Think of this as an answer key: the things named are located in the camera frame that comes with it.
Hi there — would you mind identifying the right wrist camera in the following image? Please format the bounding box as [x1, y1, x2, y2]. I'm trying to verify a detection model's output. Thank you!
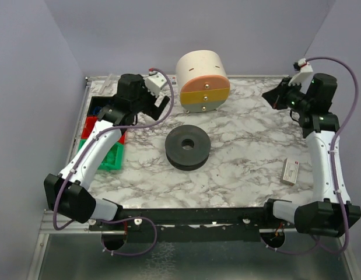
[289, 58, 313, 86]

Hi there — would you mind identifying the small white cardboard box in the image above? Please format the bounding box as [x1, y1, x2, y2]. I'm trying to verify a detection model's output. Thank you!
[280, 158, 299, 186]

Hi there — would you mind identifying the black cable spool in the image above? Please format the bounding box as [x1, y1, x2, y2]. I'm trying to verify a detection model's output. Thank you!
[165, 125, 211, 171]

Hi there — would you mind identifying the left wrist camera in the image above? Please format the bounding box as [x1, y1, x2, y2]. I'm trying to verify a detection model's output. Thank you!
[144, 68, 167, 97]

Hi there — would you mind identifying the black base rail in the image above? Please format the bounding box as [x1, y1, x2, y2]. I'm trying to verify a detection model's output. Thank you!
[89, 206, 282, 243]

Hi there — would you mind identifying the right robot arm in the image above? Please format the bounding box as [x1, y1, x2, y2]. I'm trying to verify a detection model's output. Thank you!
[262, 73, 361, 237]

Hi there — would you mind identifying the green storage bin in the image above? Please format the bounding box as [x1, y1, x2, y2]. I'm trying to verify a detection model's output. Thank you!
[76, 139, 124, 172]

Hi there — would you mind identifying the white flat packet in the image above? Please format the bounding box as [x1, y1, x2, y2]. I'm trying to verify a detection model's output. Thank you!
[165, 75, 177, 86]

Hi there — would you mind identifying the cream cylindrical drawer cabinet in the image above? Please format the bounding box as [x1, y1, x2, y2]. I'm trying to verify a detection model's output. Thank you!
[176, 50, 230, 113]

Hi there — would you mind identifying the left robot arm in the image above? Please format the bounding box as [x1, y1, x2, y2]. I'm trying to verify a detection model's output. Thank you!
[44, 68, 174, 223]

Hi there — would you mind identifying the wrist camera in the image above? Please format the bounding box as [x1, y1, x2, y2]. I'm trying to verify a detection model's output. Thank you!
[144, 68, 167, 97]
[289, 58, 313, 86]

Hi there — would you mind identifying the clear plastic strip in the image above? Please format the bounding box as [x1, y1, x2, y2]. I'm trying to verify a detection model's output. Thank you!
[100, 73, 116, 93]

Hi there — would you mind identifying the red storage bin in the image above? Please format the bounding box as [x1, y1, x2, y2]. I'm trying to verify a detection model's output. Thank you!
[80, 116, 126, 145]

